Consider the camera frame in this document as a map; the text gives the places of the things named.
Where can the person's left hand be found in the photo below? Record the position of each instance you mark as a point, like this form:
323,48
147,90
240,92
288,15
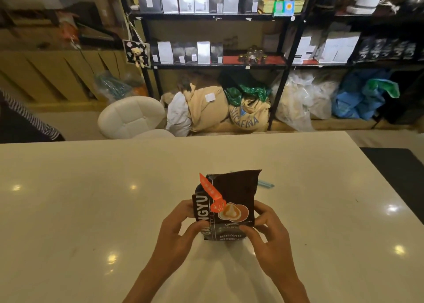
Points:
169,243

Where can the person's right hand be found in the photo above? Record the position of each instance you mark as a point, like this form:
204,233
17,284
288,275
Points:
275,246

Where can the person's right thumb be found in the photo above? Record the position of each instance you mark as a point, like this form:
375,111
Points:
250,235

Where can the person's left thumb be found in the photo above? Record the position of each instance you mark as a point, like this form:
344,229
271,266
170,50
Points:
197,230

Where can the dark brown coffee bag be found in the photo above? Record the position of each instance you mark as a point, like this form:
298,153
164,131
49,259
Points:
236,190

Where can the person's left forearm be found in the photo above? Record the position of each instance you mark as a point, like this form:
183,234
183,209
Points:
149,286

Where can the person's right forearm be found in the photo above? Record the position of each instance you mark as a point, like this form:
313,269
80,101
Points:
291,289

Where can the small teal plastic strip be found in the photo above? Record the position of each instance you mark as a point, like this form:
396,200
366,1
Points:
266,184

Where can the white cloth sack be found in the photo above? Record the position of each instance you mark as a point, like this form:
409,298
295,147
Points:
178,117

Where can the burlap sack with blue print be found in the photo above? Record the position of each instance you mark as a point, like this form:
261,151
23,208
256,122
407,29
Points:
250,115

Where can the beige burlap sack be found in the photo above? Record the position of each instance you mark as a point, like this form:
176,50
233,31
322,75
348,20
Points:
207,109

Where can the white padded chair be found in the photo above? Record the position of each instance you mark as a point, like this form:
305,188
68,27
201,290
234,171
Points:
129,115

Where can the green plastic liner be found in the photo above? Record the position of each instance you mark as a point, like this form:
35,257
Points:
251,90

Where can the clear plastic bags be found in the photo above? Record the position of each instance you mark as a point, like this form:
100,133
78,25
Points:
304,97

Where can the black floor mat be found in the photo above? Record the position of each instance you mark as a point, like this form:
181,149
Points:
397,173

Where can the clear bag with teal contents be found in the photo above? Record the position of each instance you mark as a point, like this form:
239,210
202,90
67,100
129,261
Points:
112,85

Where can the blue plastic bag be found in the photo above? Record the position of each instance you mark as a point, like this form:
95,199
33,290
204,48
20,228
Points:
352,97

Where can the red shelf mat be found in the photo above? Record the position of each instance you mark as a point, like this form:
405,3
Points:
232,60

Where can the cluster of small glass jars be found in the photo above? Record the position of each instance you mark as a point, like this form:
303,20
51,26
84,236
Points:
251,55

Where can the black card with teddy bear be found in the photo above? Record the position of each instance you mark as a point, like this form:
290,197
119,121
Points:
136,53

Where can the large white paper bag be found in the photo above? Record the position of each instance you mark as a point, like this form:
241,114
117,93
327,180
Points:
306,49
341,47

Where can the green plastic bag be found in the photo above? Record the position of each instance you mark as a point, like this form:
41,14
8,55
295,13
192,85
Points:
384,87

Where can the black metal shelf rack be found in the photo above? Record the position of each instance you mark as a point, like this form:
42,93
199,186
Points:
293,37

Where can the wooden slatted counter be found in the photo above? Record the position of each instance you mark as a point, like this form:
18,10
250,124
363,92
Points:
49,74

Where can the small teal card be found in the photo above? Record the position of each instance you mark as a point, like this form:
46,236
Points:
279,8

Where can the row of black printed bags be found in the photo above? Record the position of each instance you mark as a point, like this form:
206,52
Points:
386,49

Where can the brown cardboard box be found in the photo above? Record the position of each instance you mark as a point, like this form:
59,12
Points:
104,6

